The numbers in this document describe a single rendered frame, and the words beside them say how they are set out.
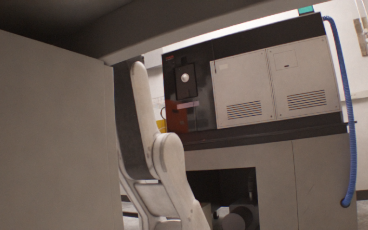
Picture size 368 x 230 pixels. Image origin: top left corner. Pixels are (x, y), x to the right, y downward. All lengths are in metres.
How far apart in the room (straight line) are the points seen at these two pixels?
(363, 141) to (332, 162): 1.27
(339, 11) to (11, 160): 2.99
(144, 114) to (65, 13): 0.52
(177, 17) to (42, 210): 0.23
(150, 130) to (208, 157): 0.90
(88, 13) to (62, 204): 0.23
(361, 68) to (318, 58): 1.24
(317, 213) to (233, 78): 0.98
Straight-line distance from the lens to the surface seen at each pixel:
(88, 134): 0.30
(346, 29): 2.95
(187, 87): 1.86
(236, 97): 1.69
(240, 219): 1.81
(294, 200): 1.57
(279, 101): 1.62
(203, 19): 0.26
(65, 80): 0.29
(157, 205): 0.98
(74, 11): 0.35
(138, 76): 0.81
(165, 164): 0.79
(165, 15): 0.28
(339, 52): 1.68
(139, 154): 0.82
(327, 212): 1.58
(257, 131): 1.66
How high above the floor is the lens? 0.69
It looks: 8 degrees up
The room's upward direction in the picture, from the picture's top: 5 degrees counter-clockwise
